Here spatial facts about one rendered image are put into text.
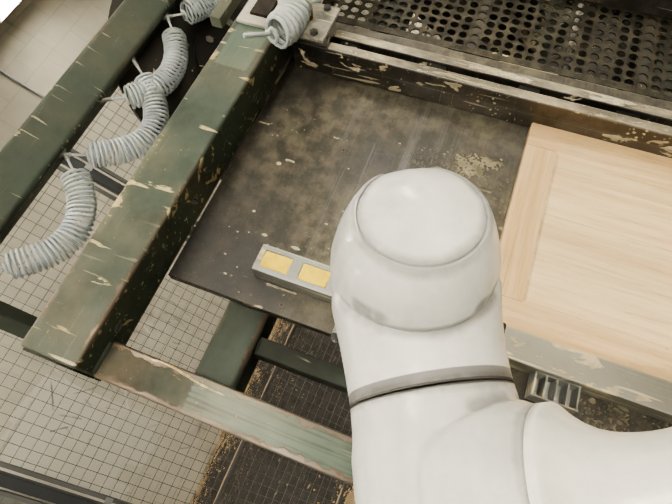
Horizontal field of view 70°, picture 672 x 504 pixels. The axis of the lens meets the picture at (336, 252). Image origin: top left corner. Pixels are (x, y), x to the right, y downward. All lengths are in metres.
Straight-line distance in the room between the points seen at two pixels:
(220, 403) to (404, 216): 0.56
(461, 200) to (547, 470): 0.13
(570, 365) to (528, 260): 0.19
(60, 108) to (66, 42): 4.71
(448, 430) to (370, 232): 0.11
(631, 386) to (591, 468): 0.61
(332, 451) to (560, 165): 0.66
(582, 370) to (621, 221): 0.30
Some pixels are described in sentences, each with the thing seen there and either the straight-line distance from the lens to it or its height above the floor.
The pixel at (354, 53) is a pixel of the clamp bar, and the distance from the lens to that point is 1.05.
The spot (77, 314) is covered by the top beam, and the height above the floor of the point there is 1.88.
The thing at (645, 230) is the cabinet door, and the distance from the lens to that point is 1.01.
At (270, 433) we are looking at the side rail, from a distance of 0.74.
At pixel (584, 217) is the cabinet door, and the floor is 1.25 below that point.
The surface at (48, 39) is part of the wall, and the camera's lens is 6.07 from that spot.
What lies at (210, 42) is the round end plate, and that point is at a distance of 1.61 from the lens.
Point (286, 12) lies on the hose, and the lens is 0.93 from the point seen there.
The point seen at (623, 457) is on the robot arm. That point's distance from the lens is 0.26.
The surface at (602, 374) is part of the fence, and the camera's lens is 0.84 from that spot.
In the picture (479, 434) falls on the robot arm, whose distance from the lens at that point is 0.26.
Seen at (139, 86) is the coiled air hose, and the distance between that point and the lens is 1.40.
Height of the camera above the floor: 1.88
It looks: 21 degrees down
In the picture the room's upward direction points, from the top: 58 degrees counter-clockwise
